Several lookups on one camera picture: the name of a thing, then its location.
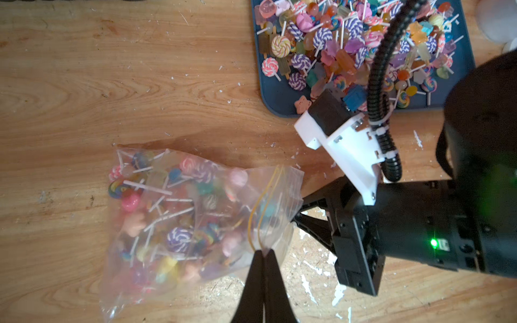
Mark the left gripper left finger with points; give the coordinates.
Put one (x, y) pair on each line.
(251, 305)

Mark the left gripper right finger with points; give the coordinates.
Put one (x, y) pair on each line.
(277, 305)

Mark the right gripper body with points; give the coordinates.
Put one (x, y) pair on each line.
(415, 221)

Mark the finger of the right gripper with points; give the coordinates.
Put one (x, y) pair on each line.
(333, 195)
(318, 229)

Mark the candy ziploc bag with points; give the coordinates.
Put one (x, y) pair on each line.
(178, 221)

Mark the blue plastic tray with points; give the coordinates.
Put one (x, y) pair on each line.
(363, 97)

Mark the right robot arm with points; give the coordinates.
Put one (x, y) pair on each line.
(477, 148)

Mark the poured candy pile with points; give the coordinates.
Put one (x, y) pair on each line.
(351, 48)

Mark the clear tape roll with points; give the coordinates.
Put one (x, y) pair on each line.
(497, 19)

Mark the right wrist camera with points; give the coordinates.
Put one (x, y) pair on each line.
(328, 124)

